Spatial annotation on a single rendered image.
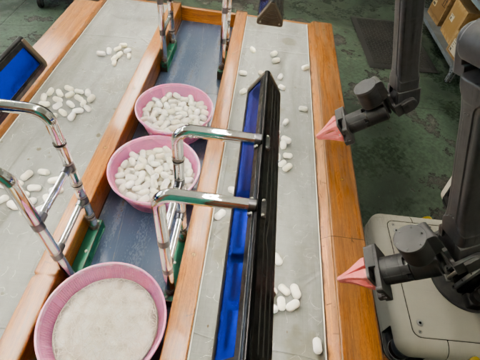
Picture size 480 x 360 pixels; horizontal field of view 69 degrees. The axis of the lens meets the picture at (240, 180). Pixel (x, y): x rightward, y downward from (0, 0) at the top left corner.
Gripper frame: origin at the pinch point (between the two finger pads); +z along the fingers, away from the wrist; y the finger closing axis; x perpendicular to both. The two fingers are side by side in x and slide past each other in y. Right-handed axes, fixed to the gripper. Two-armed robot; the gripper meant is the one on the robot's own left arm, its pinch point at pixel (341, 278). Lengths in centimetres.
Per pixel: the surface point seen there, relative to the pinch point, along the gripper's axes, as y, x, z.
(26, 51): -33, -69, 41
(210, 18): -139, -22, 46
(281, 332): 9.4, 0.7, 15.7
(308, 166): -42.7, 6.1, 9.7
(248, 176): -5.6, -33.6, 1.9
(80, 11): -116, -63, 83
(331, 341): 10.2, 7.4, 6.9
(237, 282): 14.3, -33.7, 1.8
